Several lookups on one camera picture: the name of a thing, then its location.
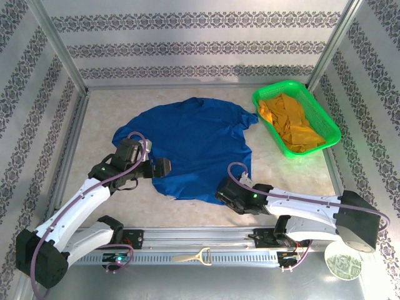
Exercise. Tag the blue t-shirt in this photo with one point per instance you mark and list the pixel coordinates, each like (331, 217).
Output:
(193, 140)

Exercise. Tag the aluminium mounting rail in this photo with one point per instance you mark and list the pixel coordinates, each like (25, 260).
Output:
(200, 234)

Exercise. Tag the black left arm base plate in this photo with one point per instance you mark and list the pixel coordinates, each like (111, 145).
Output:
(136, 239)

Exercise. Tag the orange cloth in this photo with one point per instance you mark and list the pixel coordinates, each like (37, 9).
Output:
(290, 125)

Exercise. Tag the green plastic basket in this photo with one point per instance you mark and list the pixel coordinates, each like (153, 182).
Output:
(322, 115)

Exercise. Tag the cream vegetable peeler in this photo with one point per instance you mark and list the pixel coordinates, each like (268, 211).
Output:
(184, 258)

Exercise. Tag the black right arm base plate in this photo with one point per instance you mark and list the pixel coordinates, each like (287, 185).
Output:
(262, 239)

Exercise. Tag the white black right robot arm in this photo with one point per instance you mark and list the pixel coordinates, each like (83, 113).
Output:
(306, 208)

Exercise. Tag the aluminium frame post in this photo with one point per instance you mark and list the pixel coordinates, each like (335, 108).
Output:
(332, 47)
(59, 47)

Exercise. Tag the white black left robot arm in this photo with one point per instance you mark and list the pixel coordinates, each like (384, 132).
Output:
(67, 218)

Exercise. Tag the green patterned bowl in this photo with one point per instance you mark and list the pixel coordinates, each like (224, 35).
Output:
(343, 265)

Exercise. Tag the aluminium side rail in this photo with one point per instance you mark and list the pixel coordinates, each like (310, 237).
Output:
(75, 125)
(333, 168)

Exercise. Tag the aluminium back rail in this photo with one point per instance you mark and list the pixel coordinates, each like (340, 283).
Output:
(125, 85)

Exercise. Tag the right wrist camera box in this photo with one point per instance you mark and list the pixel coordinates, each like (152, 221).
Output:
(245, 179)

